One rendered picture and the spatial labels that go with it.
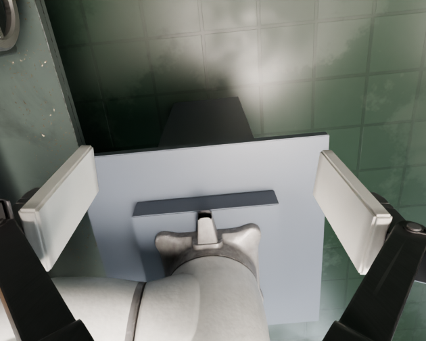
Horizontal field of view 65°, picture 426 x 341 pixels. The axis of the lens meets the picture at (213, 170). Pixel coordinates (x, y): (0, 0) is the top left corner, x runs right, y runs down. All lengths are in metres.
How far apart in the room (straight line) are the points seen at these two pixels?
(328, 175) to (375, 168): 1.39
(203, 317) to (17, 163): 0.63
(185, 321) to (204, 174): 0.25
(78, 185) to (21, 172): 0.76
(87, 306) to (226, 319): 0.17
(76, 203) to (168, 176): 0.42
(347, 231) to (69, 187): 0.13
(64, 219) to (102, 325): 0.31
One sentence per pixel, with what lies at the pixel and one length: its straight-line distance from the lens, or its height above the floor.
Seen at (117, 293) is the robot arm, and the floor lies 0.95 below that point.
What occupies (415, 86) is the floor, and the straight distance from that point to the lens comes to 1.53.
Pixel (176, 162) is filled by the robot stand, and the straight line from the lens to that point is 0.58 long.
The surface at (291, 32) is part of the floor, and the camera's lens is 1.32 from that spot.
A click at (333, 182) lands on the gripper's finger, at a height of 1.13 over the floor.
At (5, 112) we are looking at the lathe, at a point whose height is 0.54.
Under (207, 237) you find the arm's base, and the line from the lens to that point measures 0.55.
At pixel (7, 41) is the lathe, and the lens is 0.66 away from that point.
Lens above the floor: 1.28
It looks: 65 degrees down
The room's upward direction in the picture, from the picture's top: 178 degrees clockwise
